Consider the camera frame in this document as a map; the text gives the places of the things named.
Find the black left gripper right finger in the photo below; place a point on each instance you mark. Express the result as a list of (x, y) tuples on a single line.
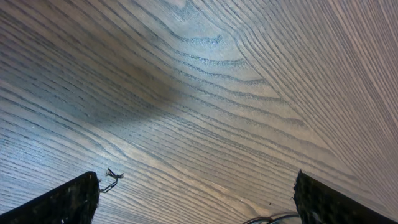
[(318, 203)]

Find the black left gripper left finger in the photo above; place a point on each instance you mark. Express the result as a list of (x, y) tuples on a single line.
[(72, 202)]

